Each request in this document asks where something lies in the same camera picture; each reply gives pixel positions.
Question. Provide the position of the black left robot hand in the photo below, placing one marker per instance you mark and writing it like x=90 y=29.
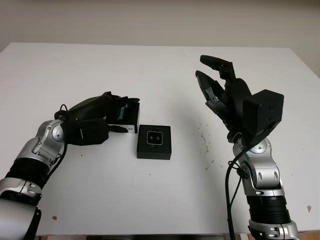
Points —
x=90 y=107

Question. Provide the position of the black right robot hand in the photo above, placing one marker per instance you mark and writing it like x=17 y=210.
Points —
x=237 y=105

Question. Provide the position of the black RealSense box lid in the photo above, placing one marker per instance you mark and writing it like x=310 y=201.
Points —
x=131 y=117

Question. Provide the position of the small silver square camera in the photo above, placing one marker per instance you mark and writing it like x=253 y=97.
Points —
x=155 y=138

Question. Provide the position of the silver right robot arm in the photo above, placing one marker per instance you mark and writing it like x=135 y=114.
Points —
x=265 y=180

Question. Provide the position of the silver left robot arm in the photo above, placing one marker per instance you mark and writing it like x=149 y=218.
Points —
x=32 y=150

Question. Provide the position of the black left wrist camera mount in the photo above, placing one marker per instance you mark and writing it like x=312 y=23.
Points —
x=90 y=132

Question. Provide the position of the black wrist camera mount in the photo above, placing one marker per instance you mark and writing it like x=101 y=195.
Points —
x=265 y=110
x=90 y=132

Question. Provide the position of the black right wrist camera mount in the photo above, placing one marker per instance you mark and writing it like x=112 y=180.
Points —
x=265 y=110

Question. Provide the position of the black camera box base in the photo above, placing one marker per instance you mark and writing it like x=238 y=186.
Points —
x=153 y=153

